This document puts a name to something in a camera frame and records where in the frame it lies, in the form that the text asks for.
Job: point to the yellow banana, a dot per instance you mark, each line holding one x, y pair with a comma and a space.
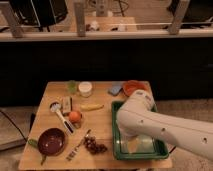
91, 107

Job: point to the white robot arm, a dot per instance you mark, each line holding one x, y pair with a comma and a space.
135, 117

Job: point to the orange fruit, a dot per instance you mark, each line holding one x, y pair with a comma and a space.
71, 114

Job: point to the dark red bowl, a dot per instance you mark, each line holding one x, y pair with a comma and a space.
52, 142

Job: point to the white handled brush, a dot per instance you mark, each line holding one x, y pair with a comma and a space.
56, 108

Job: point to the green leafy vegetable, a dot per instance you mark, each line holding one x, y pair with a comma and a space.
34, 144

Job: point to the green plastic cup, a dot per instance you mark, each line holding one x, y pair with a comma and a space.
72, 86

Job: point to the white paper cup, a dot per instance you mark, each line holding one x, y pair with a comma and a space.
85, 88

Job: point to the blue sponge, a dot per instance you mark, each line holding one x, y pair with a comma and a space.
115, 88

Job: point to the green plastic tray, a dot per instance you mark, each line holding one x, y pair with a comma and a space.
147, 148

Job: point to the metal fork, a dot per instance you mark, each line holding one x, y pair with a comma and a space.
74, 151

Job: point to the orange bowl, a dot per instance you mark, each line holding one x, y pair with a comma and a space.
131, 85

